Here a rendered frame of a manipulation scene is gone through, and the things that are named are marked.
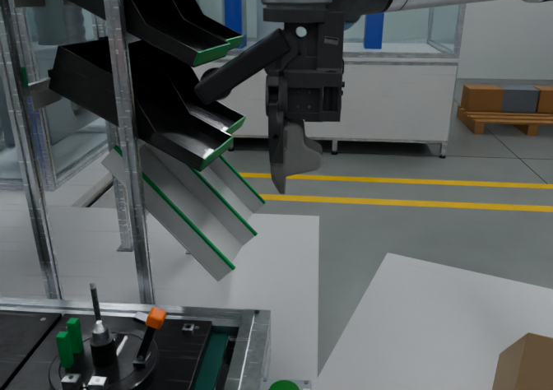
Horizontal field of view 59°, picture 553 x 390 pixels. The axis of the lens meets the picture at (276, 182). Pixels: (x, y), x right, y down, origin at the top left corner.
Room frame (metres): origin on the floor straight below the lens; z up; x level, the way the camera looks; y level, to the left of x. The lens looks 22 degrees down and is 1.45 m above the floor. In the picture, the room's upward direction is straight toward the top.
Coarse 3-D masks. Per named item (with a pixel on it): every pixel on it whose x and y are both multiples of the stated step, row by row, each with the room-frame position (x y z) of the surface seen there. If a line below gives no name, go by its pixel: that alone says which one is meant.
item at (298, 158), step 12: (288, 132) 0.53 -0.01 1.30; (300, 132) 0.53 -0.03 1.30; (288, 144) 0.53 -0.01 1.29; (300, 144) 0.53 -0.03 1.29; (288, 156) 0.53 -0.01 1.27; (300, 156) 0.53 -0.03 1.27; (312, 156) 0.53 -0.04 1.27; (276, 168) 0.52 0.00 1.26; (288, 168) 0.53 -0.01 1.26; (300, 168) 0.53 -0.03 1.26; (312, 168) 0.53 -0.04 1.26; (276, 180) 0.53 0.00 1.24
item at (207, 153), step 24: (72, 48) 0.80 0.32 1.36; (96, 48) 0.87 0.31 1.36; (72, 72) 0.77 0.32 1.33; (96, 72) 0.76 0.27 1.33; (144, 72) 0.88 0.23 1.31; (72, 96) 0.77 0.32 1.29; (96, 96) 0.76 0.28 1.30; (144, 96) 0.88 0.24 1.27; (168, 96) 0.86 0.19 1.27; (144, 120) 0.74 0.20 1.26; (168, 120) 0.84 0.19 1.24; (192, 120) 0.85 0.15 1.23; (168, 144) 0.73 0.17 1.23; (192, 144) 0.79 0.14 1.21; (216, 144) 0.83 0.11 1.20
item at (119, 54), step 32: (0, 0) 0.73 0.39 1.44; (0, 32) 0.73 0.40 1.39; (96, 32) 1.05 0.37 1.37; (0, 64) 0.73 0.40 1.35; (128, 64) 0.73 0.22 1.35; (128, 96) 0.71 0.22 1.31; (128, 128) 0.71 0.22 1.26; (32, 160) 0.73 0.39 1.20; (128, 160) 0.72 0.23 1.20; (32, 192) 0.73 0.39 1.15; (128, 192) 0.71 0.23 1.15; (32, 224) 0.73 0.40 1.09; (128, 224) 1.06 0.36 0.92
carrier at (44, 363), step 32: (64, 320) 0.63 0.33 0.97; (96, 320) 0.58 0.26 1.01; (128, 320) 0.63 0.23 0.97; (192, 320) 0.63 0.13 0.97; (64, 352) 0.51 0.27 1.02; (96, 352) 0.51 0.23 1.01; (128, 352) 0.54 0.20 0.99; (160, 352) 0.56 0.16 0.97; (192, 352) 0.56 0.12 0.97; (32, 384) 0.50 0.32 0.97; (64, 384) 0.47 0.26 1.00; (96, 384) 0.46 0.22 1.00; (128, 384) 0.48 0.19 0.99; (160, 384) 0.50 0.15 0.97; (192, 384) 0.50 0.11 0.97
